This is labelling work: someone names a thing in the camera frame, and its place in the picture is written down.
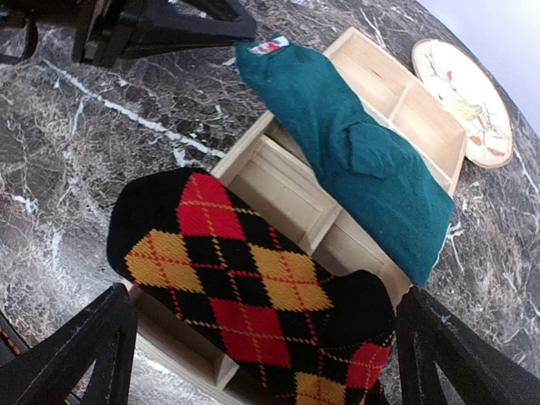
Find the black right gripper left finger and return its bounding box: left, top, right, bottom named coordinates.
left=1, top=283, right=138, bottom=404

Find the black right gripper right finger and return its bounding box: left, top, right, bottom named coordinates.
left=396, top=286, right=539, bottom=404

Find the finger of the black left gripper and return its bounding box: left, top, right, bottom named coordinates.
left=73, top=1, right=257, bottom=68

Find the black red yellow argyle sock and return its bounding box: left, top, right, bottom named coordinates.
left=106, top=168, right=396, bottom=404

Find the dark green sock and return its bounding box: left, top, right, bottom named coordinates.
left=235, top=36, right=455, bottom=286

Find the wooden compartment box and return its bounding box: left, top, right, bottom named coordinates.
left=130, top=28, right=467, bottom=404

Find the bird pattern ceramic plate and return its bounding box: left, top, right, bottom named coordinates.
left=412, top=39, right=513, bottom=169

